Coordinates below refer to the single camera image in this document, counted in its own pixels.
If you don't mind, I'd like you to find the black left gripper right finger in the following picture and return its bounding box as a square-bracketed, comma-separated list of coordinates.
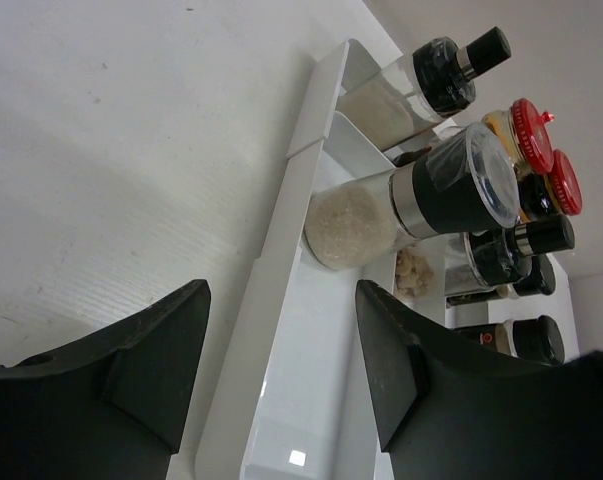
[355, 280, 603, 479]

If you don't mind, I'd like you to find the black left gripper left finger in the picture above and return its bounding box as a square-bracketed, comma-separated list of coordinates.
[0, 280, 211, 479]

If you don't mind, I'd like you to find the black knob pepper grinder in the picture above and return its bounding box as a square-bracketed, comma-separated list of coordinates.
[394, 214, 577, 299]

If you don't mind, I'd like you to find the clear cap salt grinder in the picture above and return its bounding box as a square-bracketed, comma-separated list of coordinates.
[304, 122, 519, 270]

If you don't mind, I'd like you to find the red lid dark sauce jar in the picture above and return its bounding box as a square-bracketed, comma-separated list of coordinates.
[482, 98, 554, 181]

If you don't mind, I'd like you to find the black knob cream grinder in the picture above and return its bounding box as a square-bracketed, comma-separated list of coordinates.
[336, 27, 512, 152]

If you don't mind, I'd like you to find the small black cap spice bottle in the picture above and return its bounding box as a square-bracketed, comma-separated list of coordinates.
[446, 255, 556, 307]

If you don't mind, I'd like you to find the white divided organizer tray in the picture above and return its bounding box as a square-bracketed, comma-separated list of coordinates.
[195, 39, 395, 479]

